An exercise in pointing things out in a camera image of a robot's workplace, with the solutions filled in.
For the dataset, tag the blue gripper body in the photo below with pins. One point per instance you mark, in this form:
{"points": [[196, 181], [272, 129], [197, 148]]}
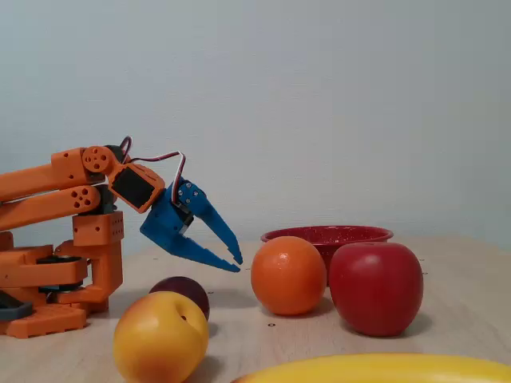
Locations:
{"points": [[164, 228]]}

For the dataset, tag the yellow toy banana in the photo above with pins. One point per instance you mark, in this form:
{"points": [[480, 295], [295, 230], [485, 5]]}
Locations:
{"points": [[379, 369]]}

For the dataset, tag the yellow orange toy peach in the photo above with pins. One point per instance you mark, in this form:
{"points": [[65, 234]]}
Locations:
{"points": [[159, 339]]}

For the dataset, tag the red toy apple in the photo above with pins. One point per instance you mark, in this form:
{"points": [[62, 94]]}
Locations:
{"points": [[375, 289]]}

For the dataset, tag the black table clamp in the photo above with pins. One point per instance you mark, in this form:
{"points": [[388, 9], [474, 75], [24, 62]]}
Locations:
{"points": [[16, 310]]}

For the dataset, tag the orange robot base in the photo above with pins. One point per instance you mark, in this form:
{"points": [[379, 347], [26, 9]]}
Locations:
{"points": [[40, 319]]}

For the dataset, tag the orange toy fruit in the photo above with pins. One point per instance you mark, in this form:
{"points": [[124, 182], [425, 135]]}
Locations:
{"points": [[287, 275]]}

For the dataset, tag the red speckled bowl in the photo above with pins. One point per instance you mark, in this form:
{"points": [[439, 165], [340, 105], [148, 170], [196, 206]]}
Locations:
{"points": [[327, 235]]}

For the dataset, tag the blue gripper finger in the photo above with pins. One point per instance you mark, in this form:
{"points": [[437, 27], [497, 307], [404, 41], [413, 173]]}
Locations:
{"points": [[203, 255], [211, 217]]}

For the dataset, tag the dark purple toy plum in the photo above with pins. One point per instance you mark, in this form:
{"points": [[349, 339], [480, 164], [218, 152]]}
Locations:
{"points": [[191, 289]]}

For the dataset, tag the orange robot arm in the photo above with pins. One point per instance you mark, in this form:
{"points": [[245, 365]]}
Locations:
{"points": [[36, 177]]}

